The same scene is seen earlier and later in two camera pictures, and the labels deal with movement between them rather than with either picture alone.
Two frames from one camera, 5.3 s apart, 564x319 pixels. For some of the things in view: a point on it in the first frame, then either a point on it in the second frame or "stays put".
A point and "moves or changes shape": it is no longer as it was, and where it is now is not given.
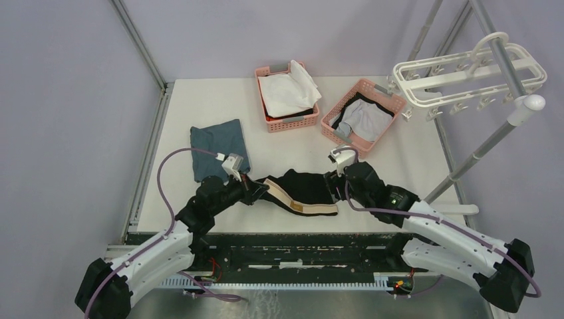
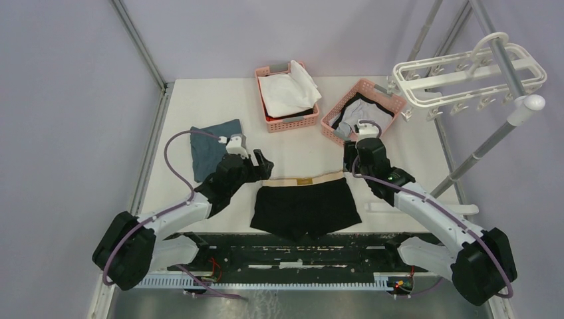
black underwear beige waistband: (306, 194) moves or changes shape
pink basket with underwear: (363, 118) stays put
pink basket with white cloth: (287, 97) stays put
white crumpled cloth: (288, 93) stays put
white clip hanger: (493, 71) stays put
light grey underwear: (364, 119) stays put
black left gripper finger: (253, 190) to (263, 163)
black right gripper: (334, 181) to (350, 151)
